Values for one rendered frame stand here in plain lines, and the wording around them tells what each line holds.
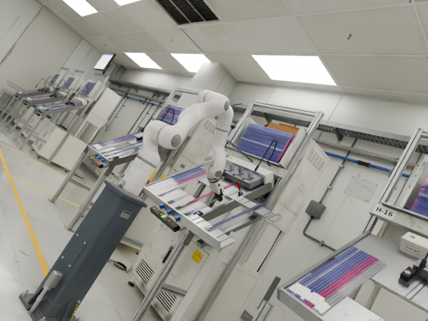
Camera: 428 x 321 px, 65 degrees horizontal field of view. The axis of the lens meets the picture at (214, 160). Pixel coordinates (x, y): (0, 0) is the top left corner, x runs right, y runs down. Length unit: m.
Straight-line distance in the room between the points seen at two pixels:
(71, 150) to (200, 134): 3.43
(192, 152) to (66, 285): 2.29
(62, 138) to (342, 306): 5.71
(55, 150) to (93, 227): 4.85
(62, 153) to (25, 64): 4.35
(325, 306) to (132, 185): 1.05
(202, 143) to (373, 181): 1.87
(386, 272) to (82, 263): 1.44
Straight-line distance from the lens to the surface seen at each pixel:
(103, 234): 1.78
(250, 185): 2.40
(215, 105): 1.93
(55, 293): 1.89
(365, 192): 3.89
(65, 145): 6.63
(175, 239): 2.65
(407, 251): 1.99
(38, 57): 10.55
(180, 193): 2.50
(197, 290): 2.04
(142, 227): 3.77
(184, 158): 3.72
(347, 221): 3.82
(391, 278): 1.81
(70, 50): 10.72
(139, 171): 1.77
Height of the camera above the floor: 0.87
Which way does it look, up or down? 7 degrees up
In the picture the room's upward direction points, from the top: 32 degrees clockwise
